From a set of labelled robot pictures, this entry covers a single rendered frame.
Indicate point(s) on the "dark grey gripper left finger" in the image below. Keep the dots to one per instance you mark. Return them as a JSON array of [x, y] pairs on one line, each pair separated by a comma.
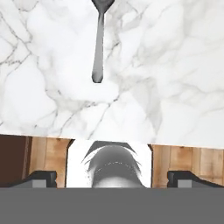
[[43, 177]]

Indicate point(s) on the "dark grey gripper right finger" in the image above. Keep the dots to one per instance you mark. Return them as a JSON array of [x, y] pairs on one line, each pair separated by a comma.
[[179, 176]]

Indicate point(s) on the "grey metal spoon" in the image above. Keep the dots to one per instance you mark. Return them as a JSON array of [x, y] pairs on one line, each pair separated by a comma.
[[99, 46]]

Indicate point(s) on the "dark brown cupboard front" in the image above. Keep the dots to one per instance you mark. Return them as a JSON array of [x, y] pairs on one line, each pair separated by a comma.
[[13, 159]]

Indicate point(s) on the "white and black round thing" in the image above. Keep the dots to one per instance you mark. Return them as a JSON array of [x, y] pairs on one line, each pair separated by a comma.
[[113, 166]]

